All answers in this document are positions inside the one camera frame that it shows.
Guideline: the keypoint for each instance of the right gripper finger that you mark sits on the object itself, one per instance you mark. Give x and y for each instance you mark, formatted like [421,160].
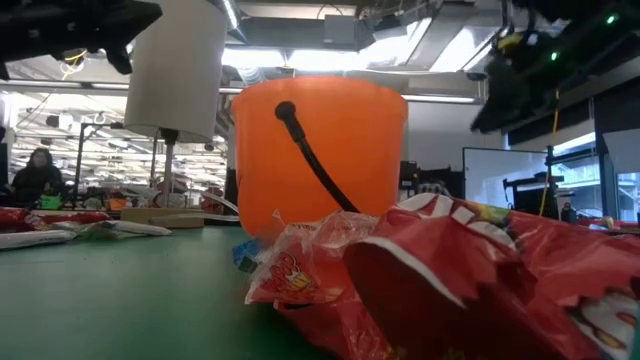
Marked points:
[492,112]

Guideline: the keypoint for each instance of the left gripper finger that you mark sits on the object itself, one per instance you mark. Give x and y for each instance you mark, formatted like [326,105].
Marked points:
[130,20]

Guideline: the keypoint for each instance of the red white-lettered candy bag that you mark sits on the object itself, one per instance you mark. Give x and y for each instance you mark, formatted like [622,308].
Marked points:
[440,250]

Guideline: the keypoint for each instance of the orange plastic bucket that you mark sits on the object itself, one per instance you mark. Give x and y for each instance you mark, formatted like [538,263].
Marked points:
[350,150]

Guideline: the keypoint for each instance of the white blue candy bar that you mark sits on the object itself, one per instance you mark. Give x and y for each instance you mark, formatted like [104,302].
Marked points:
[140,228]
[245,252]
[35,238]

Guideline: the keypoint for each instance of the red clear candy pack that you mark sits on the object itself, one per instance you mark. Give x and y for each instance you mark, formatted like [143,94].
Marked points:
[300,272]

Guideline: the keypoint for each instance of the red crinkled candy wrapper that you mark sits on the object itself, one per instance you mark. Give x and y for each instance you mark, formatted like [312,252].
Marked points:
[340,330]

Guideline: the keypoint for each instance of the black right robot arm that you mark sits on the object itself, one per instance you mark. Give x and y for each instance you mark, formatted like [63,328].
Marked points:
[600,35]

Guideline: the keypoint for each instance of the white board panel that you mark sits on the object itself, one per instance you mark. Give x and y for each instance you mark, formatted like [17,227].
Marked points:
[485,175]

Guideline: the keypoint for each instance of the white table lamp wooden base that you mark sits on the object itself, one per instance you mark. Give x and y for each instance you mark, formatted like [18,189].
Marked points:
[175,75]

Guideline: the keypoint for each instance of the black equipment stand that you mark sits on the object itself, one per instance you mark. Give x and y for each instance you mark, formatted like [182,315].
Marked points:
[550,160]

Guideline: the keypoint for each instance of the black equipment cases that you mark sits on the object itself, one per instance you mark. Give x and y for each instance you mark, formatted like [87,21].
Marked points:
[407,177]

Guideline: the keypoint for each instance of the black light stand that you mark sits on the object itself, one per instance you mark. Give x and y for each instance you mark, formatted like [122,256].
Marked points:
[79,165]

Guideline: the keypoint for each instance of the person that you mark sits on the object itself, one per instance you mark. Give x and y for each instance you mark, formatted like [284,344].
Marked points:
[37,180]

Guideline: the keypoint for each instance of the grey ceiling box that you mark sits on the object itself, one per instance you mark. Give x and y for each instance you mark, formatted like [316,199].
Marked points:
[340,30]

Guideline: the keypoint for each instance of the small green object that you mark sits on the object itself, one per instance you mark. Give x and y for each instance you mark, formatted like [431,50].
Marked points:
[50,202]

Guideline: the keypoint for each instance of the small orange object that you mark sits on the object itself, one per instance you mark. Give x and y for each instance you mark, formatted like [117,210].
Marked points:
[118,204]

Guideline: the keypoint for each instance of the green table mat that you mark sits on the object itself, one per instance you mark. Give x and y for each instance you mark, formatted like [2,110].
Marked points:
[125,300]

